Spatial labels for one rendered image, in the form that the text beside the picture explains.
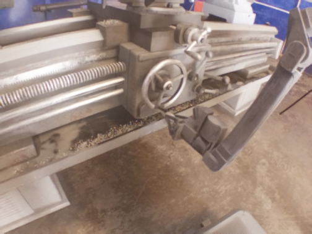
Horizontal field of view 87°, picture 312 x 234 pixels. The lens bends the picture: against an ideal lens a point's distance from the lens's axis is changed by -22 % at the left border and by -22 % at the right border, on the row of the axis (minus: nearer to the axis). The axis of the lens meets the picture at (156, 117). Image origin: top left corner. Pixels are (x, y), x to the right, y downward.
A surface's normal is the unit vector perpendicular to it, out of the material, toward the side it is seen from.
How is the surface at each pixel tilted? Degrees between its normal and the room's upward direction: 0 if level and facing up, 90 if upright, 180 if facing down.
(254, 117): 77
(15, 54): 36
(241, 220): 0
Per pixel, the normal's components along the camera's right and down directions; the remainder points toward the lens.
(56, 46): 0.43, -0.32
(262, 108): -0.73, 0.14
